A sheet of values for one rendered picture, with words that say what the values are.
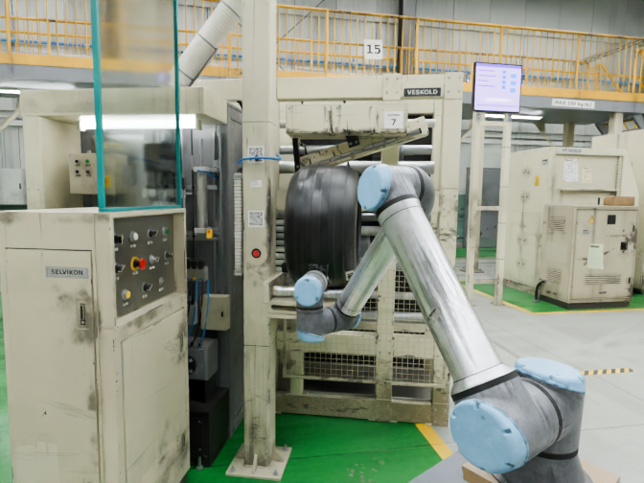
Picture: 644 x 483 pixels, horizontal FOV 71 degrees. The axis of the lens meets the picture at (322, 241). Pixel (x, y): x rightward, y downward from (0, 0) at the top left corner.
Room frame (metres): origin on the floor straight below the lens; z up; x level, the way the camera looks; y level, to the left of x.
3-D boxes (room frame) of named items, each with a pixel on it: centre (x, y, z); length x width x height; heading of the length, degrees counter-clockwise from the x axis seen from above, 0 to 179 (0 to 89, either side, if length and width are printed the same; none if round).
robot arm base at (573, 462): (1.02, -0.53, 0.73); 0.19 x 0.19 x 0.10
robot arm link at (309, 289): (1.48, 0.04, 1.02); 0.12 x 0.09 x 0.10; 172
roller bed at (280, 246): (2.53, 0.21, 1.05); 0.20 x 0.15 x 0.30; 82
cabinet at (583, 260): (5.65, -3.34, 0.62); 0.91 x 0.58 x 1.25; 101
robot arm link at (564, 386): (1.01, -0.52, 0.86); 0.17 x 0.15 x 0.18; 127
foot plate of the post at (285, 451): (2.13, 0.29, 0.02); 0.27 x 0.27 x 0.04; 82
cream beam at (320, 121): (2.40, -0.13, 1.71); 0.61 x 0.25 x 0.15; 82
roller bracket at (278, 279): (2.14, 0.21, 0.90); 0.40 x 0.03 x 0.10; 172
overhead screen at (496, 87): (5.43, -2.02, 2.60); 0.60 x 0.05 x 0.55; 101
